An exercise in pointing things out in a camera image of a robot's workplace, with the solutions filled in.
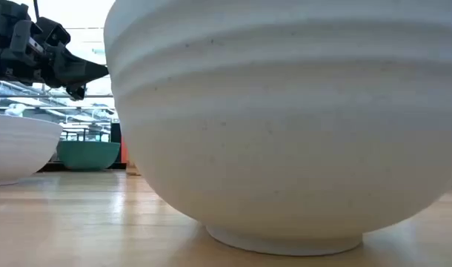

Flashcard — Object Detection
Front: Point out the black metal frame cage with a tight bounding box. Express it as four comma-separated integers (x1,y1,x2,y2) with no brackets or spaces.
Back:
61,128,112,143

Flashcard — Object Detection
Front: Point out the orange partition panel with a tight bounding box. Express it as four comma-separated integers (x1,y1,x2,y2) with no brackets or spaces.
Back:
121,137,130,164

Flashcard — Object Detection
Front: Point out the black upright panel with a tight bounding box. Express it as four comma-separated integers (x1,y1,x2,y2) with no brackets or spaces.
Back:
110,122,122,164

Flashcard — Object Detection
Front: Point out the white ribbed bowl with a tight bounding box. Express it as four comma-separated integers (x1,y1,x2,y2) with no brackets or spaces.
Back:
103,0,452,257
0,113,64,187

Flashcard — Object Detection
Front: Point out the teal green bowl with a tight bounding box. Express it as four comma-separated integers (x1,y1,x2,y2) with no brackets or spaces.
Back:
56,140,122,171

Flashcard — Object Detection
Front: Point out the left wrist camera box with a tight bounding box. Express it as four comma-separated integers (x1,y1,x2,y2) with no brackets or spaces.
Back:
36,16,72,47

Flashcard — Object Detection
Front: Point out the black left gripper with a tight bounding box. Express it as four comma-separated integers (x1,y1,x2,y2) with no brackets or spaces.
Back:
0,0,109,102

